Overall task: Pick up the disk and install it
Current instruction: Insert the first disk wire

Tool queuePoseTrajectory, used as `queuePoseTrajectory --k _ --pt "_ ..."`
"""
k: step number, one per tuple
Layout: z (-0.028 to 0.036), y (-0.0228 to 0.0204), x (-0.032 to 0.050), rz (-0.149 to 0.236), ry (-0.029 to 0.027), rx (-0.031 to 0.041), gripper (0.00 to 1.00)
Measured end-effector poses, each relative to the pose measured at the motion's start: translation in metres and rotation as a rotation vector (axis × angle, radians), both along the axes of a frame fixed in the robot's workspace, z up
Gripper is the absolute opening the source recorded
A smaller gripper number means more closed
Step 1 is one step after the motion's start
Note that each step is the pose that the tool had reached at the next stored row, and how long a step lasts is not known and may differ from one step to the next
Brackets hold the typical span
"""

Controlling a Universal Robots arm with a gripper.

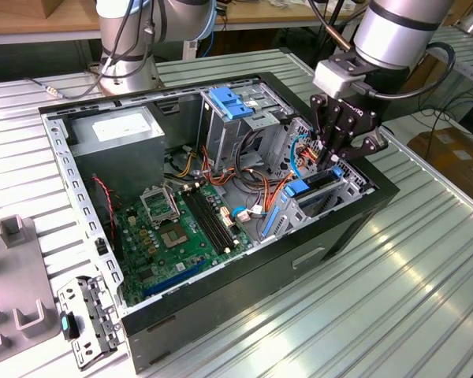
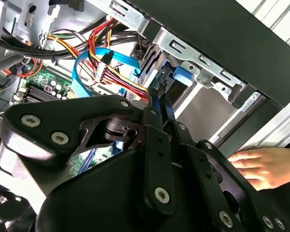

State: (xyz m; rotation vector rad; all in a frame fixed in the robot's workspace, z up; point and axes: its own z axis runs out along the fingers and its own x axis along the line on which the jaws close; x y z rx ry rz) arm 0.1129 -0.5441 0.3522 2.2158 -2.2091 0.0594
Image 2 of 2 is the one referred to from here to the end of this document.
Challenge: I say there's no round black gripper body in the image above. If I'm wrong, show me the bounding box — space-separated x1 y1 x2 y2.
35 148 223 232

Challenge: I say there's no person's right hand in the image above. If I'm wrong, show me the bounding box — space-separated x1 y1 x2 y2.
228 146 290 192

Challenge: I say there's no hard disk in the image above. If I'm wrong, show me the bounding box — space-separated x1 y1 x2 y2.
151 60 195 104

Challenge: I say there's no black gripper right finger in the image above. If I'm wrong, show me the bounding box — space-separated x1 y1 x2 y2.
159 93 289 232

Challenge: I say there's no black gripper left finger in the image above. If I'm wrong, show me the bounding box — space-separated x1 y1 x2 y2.
0 87 177 217

